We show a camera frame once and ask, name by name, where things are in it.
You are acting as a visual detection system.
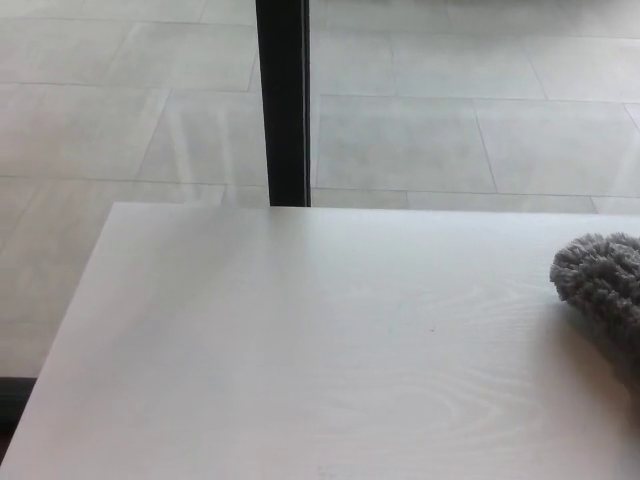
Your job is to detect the grey fluffy microfibre duster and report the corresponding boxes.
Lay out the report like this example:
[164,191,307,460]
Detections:
[549,231,640,387]

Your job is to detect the black vertical window frame post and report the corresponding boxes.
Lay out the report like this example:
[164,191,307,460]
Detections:
[254,0,313,208]

